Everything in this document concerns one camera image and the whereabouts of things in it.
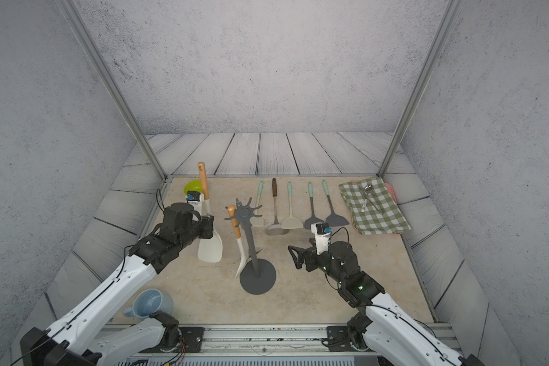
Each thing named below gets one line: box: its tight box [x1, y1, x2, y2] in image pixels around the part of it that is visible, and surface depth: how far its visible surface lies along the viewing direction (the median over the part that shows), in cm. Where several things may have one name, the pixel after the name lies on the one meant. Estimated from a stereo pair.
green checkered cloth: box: [338, 176, 412, 236], surface depth 109 cm
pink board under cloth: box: [384, 181, 399, 205], surface depth 116 cm
